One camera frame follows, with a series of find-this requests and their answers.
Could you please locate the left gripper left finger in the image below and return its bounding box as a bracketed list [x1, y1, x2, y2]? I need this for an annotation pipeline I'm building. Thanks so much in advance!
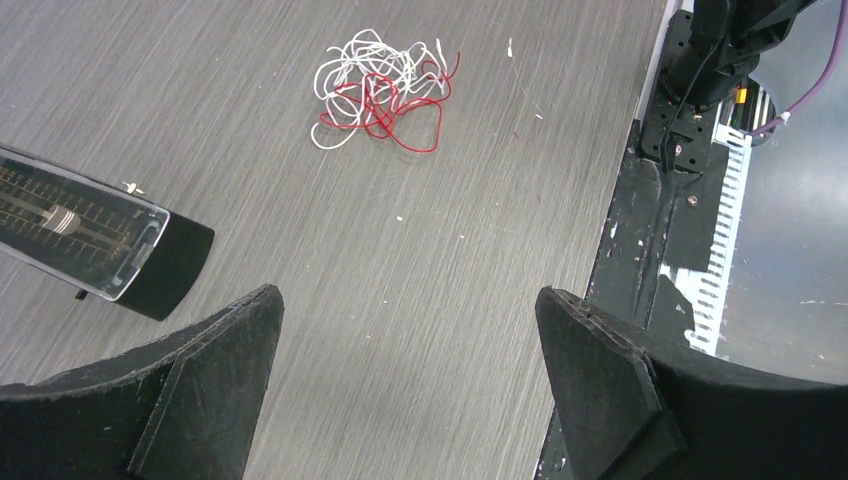
[1, 284, 285, 479]

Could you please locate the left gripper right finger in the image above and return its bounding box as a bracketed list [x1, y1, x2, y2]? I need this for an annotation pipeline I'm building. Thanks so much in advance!
[535, 287, 847, 479]

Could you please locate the red wire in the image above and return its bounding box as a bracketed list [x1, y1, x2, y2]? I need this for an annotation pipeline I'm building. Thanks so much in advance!
[319, 51, 462, 155]

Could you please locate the white wire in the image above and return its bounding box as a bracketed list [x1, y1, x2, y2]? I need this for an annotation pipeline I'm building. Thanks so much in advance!
[309, 27, 452, 151]

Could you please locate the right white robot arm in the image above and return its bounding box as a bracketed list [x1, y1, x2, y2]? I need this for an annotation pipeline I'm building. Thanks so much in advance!
[661, 0, 812, 109]

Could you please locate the black metronome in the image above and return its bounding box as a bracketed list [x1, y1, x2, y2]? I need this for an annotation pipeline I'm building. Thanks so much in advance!
[1, 146, 215, 321]

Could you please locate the white slotted cable duct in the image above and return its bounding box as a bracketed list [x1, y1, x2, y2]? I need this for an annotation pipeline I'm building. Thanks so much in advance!
[660, 91, 754, 356]

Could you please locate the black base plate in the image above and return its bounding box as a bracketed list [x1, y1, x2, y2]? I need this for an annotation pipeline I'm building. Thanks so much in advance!
[537, 5, 732, 479]

